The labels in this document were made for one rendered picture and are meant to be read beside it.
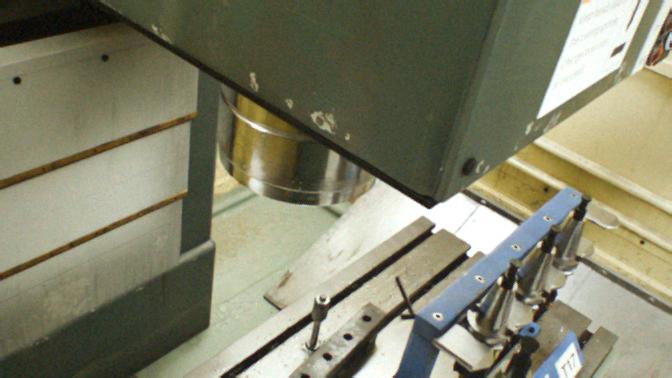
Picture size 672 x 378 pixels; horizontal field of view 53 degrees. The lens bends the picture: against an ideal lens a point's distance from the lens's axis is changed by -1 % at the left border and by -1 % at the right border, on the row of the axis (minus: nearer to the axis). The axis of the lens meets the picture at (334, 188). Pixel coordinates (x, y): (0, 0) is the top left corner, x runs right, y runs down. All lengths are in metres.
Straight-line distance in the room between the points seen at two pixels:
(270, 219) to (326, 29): 1.62
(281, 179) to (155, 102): 0.56
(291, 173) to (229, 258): 1.31
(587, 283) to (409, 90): 1.37
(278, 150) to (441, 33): 0.23
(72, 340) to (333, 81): 1.00
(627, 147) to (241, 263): 1.00
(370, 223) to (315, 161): 1.22
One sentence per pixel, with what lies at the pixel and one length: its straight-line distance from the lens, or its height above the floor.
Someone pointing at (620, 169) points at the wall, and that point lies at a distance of 1.62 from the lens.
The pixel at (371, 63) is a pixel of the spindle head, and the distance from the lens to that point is 0.39.
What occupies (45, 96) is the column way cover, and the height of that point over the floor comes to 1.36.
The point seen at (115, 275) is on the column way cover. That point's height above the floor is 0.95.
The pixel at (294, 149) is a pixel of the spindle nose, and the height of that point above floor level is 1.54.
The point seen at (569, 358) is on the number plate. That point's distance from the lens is 1.34.
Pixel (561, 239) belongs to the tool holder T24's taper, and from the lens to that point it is 1.06.
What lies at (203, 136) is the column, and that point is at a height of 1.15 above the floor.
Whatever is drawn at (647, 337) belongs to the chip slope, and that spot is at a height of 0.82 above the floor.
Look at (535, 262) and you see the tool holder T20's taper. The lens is 0.96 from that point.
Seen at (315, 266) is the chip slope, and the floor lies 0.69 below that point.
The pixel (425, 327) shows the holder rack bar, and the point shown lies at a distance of 0.89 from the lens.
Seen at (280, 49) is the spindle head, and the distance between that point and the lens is 0.44.
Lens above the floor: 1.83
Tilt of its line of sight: 35 degrees down
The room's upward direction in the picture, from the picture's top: 12 degrees clockwise
